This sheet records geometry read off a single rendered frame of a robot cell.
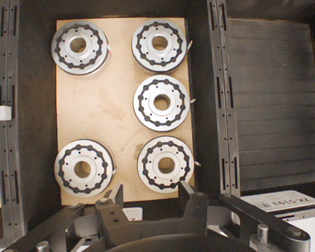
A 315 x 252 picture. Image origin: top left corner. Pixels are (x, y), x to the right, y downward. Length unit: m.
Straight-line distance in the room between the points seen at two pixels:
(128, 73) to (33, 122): 0.18
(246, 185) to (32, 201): 0.38
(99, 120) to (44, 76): 0.12
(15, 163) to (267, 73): 0.48
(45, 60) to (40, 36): 0.04
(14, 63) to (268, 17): 0.48
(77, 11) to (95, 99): 0.17
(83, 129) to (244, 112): 0.33
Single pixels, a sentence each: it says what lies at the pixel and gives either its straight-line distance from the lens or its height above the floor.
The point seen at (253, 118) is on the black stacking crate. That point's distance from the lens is 0.40.
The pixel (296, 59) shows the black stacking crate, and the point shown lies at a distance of 0.50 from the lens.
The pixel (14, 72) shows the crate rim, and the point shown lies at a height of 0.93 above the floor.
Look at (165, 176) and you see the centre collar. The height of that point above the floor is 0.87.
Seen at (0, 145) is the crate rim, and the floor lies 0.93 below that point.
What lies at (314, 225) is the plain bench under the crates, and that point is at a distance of 0.77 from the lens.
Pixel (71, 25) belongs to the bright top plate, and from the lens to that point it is 0.37.
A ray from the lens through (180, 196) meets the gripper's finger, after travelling 0.17.
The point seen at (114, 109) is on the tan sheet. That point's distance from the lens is 0.33.
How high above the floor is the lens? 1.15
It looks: 85 degrees down
